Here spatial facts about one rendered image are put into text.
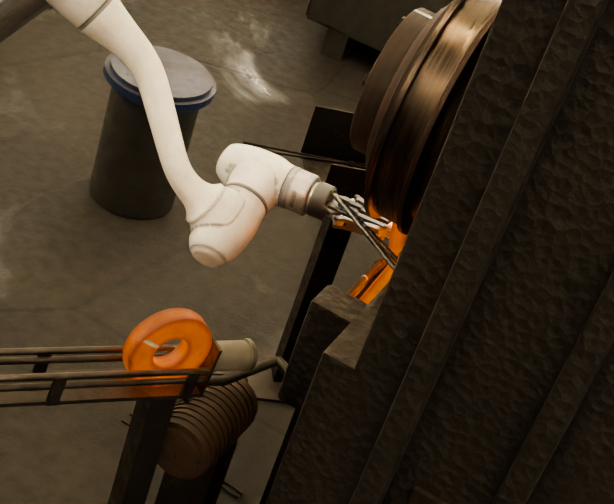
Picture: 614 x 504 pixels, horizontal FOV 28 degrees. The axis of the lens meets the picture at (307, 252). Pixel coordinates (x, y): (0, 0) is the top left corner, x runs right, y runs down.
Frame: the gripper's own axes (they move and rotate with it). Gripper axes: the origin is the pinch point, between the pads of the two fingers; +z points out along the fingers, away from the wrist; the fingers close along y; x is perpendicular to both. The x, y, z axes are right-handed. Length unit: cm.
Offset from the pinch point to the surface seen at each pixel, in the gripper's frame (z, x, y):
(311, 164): -34, -14, -40
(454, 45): 4, 52, 28
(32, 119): -142, -65, -93
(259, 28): -123, -63, -224
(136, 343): -25, -3, 64
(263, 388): -28, -73, -29
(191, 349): -18, -6, 56
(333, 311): -0.3, 2.4, 39.3
